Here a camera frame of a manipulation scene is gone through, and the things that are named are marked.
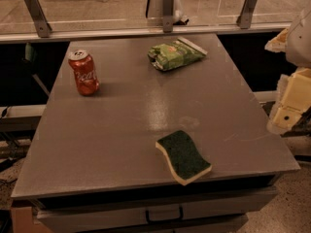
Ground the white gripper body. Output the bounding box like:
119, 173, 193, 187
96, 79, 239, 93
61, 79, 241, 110
286, 3, 311, 68

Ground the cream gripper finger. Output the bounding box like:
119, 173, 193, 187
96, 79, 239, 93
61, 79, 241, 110
264, 28, 289, 52
267, 68, 311, 134

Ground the green jalapeno chip bag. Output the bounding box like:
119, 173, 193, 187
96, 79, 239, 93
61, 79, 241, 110
148, 37, 207, 72

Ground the green and yellow sponge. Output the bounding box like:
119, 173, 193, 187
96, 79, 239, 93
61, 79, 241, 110
155, 130, 212, 185

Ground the red soda can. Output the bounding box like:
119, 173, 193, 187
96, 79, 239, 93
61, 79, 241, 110
68, 50, 99, 96

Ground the horizontal metal rail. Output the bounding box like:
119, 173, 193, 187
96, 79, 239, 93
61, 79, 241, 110
0, 22, 291, 44

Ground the right metal rail bracket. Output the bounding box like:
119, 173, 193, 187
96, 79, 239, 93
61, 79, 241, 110
236, 0, 258, 29

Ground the metal rail bracket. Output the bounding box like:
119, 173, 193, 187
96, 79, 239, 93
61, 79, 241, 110
236, 0, 258, 29
24, 0, 52, 38
162, 0, 174, 33

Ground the middle metal rail bracket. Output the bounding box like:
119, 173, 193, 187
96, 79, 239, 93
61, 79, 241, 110
162, 0, 174, 33

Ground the grey drawer with black handle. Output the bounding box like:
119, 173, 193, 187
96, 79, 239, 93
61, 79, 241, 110
37, 186, 277, 233

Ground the left metal rail bracket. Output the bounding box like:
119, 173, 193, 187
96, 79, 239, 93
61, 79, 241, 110
24, 0, 52, 38

